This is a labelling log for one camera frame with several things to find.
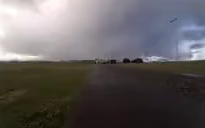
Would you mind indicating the dark bushes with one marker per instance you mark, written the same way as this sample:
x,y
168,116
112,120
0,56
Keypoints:
x,y
134,60

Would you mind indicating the green grass field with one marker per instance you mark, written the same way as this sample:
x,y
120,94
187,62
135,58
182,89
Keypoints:
x,y
30,80

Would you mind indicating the dark wet asphalt path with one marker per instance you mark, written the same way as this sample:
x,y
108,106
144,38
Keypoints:
x,y
123,100

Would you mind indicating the pale distant building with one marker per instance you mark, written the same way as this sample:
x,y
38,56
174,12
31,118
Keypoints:
x,y
101,61

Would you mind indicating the green grass verge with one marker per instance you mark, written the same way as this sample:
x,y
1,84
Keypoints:
x,y
176,67

